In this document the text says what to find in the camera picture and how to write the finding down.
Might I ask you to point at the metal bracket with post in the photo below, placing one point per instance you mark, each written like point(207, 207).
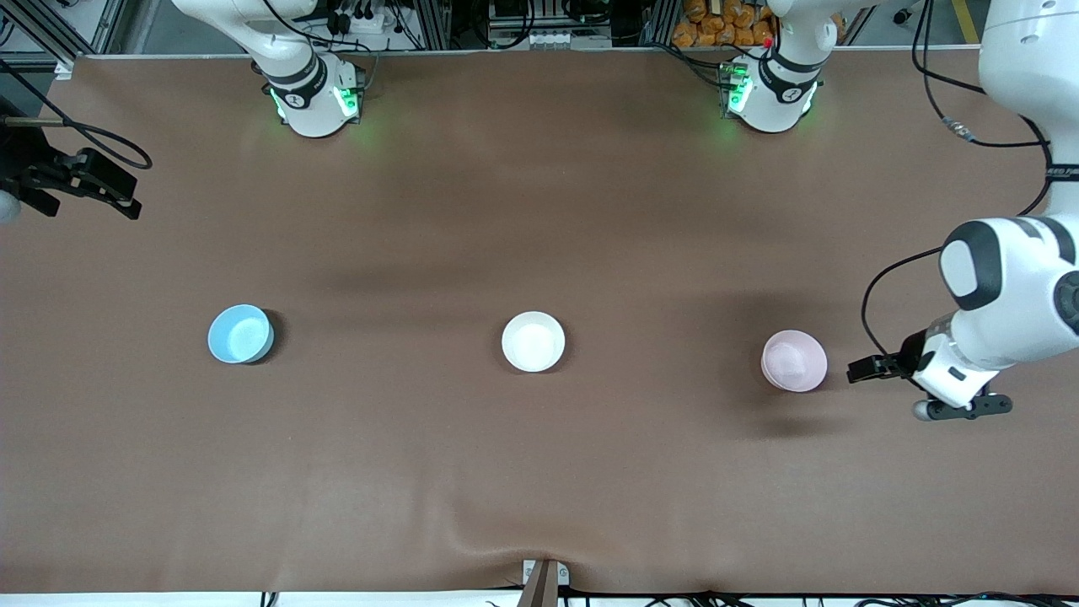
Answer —
point(546, 582)

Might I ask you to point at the pink bowl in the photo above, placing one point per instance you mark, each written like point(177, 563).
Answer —
point(794, 361)

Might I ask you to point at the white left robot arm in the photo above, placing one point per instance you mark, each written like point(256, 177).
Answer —
point(1020, 278)

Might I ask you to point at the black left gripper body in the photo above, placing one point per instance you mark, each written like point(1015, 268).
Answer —
point(909, 353)

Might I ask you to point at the white connector strip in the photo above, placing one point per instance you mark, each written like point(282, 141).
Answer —
point(548, 39)

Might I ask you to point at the aluminium frame post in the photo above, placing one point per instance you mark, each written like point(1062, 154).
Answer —
point(432, 24)
point(657, 21)

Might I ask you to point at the light blue bowl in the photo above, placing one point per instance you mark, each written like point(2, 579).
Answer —
point(238, 335)

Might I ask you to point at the aluminium frame corner bracket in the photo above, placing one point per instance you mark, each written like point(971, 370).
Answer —
point(63, 69)

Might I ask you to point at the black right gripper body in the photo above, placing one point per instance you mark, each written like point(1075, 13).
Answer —
point(24, 165)

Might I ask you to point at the brown table mat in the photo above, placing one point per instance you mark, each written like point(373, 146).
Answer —
point(539, 211)

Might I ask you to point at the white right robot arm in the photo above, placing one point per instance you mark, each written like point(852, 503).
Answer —
point(308, 110)

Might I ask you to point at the orange packaged snacks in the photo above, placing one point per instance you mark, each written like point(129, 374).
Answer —
point(708, 25)

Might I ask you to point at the white power strip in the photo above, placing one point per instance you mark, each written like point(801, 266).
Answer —
point(371, 24)

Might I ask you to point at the white bowl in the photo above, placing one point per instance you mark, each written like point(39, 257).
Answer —
point(533, 341)

